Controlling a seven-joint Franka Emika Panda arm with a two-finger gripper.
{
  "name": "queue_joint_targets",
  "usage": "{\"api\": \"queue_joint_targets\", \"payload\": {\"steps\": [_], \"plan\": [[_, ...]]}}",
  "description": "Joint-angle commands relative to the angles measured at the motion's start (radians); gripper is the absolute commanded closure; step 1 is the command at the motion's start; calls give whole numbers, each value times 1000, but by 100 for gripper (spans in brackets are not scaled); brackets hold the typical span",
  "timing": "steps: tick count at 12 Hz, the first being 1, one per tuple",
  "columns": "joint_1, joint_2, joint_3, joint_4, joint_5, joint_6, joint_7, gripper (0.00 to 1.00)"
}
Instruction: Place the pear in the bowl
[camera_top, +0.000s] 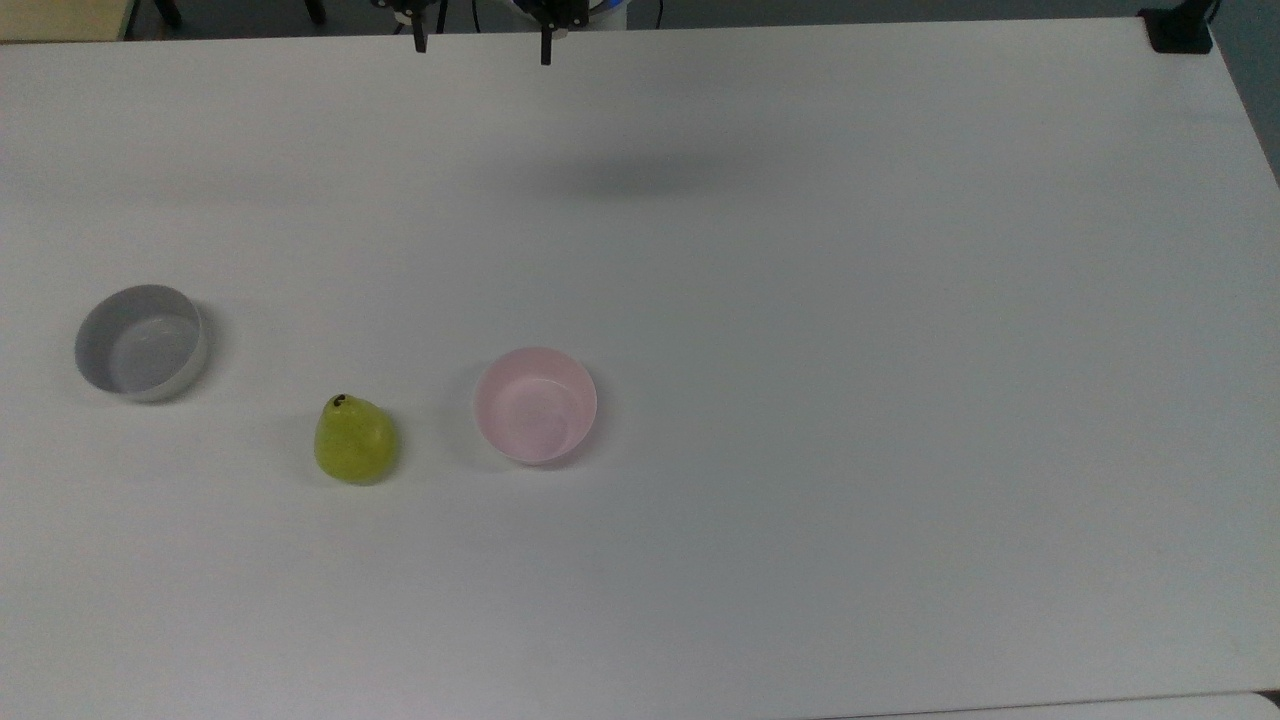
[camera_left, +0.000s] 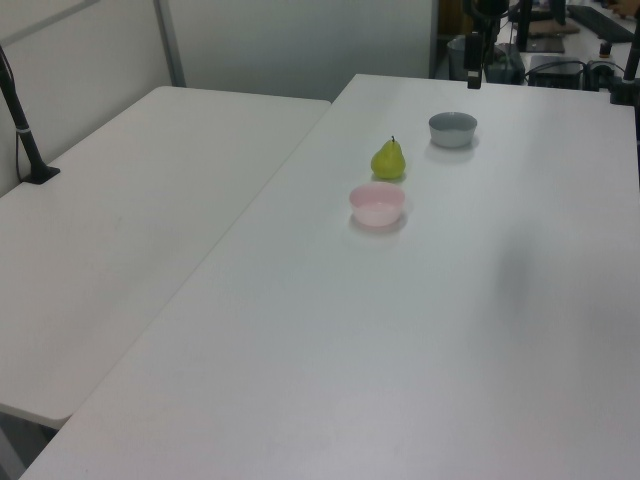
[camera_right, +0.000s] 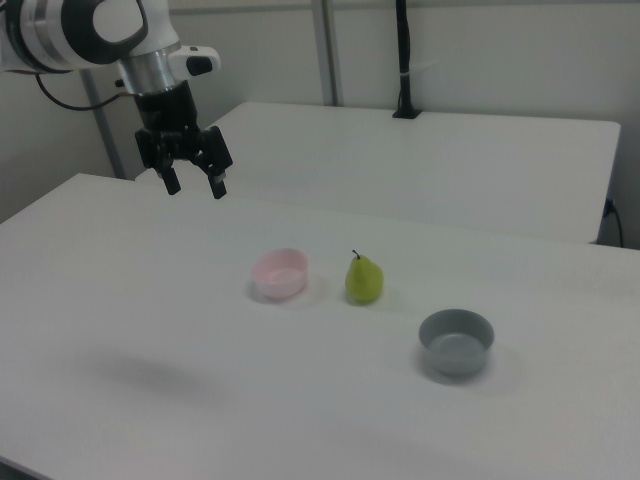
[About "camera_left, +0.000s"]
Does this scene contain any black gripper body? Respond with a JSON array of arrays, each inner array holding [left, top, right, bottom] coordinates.
[[463, 30, 485, 72]]

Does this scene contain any green yellow pear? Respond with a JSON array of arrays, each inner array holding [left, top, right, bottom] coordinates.
[[370, 134, 407, 182]]

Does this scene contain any grey plastic bowl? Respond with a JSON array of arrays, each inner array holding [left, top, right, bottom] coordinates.
[[428, 111, 479, 149]]

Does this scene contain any pink plastic bowl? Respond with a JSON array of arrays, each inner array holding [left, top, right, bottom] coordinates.
[[348, 181, 407, 229]]

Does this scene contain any grey waste bin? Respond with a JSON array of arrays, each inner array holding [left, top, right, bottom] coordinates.
[[446, 35, 469, 81]]

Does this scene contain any grey green equipment box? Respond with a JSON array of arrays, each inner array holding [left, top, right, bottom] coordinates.
[[482, 44, 527, 84]]

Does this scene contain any black monitor pole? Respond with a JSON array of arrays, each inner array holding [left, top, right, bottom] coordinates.
[[514, 0, 534, 52]]

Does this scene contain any black electronics box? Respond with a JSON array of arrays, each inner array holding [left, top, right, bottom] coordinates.
[[524, 54, 587, 90]]

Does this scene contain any black keyboard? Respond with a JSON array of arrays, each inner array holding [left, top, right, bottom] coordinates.
[[568, 4, 637, 45]]

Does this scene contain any white side table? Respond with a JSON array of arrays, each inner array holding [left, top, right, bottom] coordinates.
[[0, 85, 334, 431]]

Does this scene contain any black camera stand with joint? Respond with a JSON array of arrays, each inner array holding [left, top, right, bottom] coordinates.
[[607, 35, 640, 107]]

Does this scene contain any grey partition frame post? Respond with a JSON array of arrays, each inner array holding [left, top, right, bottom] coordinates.
[[152, 0, 188, 88]]

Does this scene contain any black camera pole with clamp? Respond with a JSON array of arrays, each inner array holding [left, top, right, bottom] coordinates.
[[0, 43, 62, 186]]

